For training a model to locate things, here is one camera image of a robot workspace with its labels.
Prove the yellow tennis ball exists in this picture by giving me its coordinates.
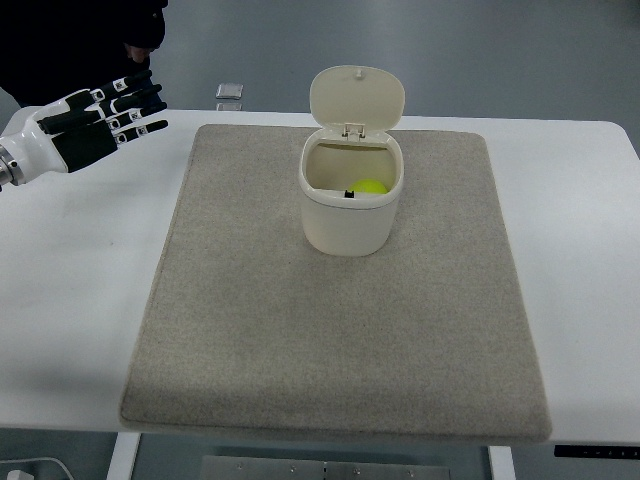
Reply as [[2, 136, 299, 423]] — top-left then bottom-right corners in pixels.
[[346, 179, 388, 195]]

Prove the white left table leg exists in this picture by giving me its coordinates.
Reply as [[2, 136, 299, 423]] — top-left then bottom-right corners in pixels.
[[106, 433, 141, 480]]

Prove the white right table leg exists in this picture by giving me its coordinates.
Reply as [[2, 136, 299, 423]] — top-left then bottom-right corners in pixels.
[[488, 446, 516, 480]]

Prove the white cable on floor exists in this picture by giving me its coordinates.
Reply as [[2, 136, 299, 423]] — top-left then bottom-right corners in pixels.
[[0, 455, 74, 480]]

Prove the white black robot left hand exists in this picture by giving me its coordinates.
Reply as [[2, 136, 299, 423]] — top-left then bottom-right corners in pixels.
[[1, 70, 168, 185]]

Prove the silver floor socket plate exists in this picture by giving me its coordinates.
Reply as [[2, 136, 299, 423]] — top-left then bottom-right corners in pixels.
[[216, 83, 244, 100]]

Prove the white table leg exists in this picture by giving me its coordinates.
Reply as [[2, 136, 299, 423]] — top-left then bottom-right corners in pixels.
[[106, 433, 141, 480], [488, 446, 516, 480]]

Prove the beige bin with lid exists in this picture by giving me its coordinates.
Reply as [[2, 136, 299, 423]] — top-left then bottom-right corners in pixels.
[[298, 65, 405, 256]]

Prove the black table control panel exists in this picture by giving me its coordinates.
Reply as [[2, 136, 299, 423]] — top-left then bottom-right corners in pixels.
[[553, 444, 640, 460]]

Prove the person in dark clothes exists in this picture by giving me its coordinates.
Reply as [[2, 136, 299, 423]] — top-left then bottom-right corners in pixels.
[[1, 1, 168, 106]]

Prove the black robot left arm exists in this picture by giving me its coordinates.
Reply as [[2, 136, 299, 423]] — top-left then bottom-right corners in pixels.
[[0, 147, 24, 187]]

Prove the grey felt mat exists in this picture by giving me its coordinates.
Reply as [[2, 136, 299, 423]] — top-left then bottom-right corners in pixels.
[[120, 125, 552, 444]]

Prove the white power adapter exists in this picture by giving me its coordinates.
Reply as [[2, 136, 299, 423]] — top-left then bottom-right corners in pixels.
[[6, 469, 34, 480]]

